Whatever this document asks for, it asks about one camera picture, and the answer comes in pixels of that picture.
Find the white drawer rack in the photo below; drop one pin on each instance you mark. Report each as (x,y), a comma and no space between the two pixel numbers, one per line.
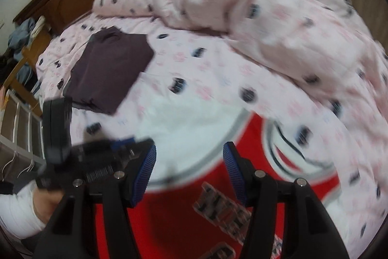
(19,131)

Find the white garment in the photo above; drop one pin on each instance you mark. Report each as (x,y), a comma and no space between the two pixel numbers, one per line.
(182,128)

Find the red basketball jersey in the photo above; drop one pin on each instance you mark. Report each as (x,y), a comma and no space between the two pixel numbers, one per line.
(188,210)

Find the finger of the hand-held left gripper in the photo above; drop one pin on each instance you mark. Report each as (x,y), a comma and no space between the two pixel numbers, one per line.
(121,147)

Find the pink printed quilt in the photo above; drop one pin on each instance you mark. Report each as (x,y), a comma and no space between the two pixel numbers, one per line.
(272,19)

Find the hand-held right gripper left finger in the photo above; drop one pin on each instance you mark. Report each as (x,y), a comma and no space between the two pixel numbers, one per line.
(145,177)

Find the white clothes hanger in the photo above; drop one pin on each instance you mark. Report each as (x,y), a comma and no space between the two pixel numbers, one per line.
(10,166)

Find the person's left forearm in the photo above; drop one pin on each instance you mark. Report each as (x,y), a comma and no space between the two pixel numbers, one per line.
(18,210)

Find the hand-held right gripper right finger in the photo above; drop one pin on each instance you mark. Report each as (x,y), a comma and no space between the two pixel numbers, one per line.
(235,175)

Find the dark purple folded garment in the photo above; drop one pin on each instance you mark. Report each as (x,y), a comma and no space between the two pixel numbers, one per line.
(110,71)

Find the wooden chair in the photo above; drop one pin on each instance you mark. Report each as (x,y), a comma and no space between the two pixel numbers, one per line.
(21,74)

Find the pile of blue clothes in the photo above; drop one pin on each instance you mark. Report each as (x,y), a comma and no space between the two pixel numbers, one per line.
(21,34)

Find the pink printed bed sheet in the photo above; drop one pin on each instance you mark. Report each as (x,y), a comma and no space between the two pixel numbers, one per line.
(212,74)

